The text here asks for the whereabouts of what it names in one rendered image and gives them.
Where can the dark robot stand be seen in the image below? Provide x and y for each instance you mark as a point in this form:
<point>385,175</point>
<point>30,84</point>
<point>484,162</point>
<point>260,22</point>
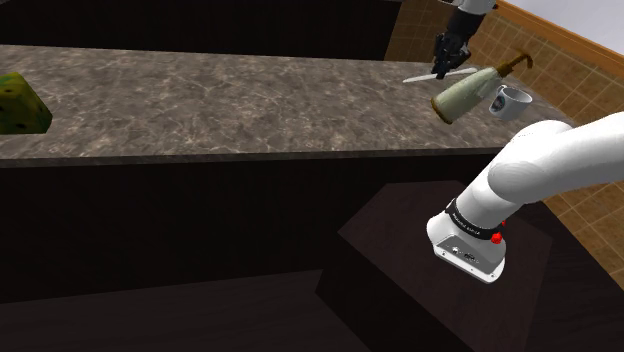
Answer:
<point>390,253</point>

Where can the green block with dark spots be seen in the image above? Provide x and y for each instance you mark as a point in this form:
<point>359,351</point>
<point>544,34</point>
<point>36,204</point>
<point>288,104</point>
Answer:
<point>19,105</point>

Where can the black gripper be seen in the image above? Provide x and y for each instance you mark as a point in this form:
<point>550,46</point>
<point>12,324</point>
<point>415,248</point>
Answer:
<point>460,29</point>

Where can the cream pump bottle, brown cap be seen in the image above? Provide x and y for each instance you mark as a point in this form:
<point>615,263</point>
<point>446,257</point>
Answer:
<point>463,95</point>

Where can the white mug with dark print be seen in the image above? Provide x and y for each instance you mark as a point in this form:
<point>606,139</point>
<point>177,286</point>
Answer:
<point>511,103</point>

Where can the white knife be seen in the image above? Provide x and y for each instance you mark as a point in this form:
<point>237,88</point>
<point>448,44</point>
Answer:
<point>414,78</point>

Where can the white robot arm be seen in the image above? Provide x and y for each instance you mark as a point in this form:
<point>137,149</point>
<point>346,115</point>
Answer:
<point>546,166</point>

